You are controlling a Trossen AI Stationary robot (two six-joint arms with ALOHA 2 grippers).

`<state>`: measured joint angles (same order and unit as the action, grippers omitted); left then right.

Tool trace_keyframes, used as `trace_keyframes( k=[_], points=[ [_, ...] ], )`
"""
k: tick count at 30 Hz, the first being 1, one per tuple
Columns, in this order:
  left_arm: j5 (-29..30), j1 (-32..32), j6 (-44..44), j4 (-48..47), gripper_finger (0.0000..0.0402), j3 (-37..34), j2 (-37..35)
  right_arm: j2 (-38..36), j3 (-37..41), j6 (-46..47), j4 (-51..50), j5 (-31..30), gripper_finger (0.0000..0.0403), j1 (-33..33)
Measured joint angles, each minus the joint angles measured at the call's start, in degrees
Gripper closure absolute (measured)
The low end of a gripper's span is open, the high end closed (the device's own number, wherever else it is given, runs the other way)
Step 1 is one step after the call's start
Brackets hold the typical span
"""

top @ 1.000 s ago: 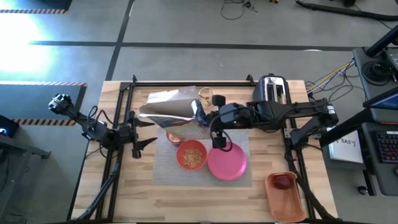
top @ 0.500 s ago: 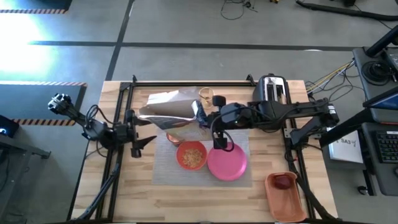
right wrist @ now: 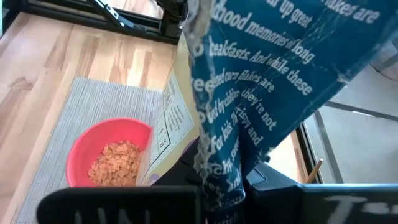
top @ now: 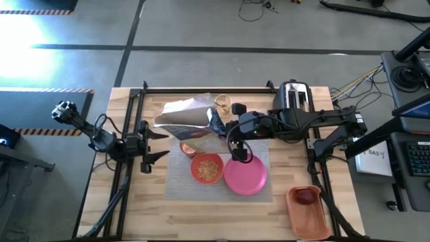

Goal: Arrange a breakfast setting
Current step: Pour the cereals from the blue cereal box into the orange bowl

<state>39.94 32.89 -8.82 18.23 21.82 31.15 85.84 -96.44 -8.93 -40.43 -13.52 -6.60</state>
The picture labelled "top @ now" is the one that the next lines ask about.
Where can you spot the paper cereal bag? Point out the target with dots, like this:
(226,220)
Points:
(188,114)

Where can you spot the amber faceted tumbler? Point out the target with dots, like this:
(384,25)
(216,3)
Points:
(186,149)

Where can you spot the grey woven placemat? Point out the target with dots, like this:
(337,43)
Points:
(181,188)

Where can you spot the dark grey side table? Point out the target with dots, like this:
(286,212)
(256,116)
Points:
(20,168)

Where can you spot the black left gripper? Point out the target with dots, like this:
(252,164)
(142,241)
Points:
(136,148)

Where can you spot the black aluminium table frame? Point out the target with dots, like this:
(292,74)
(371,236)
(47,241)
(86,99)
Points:
(201,90)

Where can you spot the gold spoon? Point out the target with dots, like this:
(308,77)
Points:
(220,104)

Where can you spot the black desk support beam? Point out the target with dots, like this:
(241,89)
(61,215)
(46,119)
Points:
(376,138)

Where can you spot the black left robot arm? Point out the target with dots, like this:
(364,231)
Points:
(80,124)

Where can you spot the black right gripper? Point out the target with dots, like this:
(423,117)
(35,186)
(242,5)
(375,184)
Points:
(252,126)

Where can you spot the brown cereal flakes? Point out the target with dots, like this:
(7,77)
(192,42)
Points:
(207,169)

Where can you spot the brown toast slice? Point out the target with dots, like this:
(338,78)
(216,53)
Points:
(305,105)

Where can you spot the grey side desk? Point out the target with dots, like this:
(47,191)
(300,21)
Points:
(393,87)

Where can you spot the black device with blue light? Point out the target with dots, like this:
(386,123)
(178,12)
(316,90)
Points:
(6,136)

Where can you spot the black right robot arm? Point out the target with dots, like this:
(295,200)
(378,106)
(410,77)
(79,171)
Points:
(322,116)

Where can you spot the pink plastic plate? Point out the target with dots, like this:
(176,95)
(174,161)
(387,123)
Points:
(245,178)

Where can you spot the black keyboard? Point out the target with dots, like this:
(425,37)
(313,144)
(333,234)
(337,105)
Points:
(420,158)

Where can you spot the black floor mat striped edge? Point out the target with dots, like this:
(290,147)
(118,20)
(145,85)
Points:
(40,111)
(37,5)

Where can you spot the blue-edged laptop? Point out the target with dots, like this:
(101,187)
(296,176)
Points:
(413,109)

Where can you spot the white paper sheet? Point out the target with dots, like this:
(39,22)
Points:
(373,159)

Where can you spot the small black caster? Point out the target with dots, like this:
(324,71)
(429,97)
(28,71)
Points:
(391,205)

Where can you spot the black two-slot toaster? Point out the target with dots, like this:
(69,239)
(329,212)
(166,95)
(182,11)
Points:
(292,94)

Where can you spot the orange ribbed bowl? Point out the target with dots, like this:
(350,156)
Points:
(196,174)

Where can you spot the orange rectangular tray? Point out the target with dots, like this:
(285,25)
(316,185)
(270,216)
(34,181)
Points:
(309,218)

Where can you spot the red bell pepper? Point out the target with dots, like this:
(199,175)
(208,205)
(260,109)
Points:
(304,196)

